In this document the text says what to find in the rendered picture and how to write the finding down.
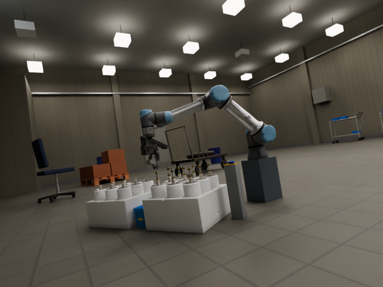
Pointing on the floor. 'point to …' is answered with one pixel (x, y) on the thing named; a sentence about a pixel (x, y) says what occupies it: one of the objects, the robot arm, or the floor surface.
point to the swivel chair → (49, 169)
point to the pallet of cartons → (106, 169)
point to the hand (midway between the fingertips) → (156, 167)
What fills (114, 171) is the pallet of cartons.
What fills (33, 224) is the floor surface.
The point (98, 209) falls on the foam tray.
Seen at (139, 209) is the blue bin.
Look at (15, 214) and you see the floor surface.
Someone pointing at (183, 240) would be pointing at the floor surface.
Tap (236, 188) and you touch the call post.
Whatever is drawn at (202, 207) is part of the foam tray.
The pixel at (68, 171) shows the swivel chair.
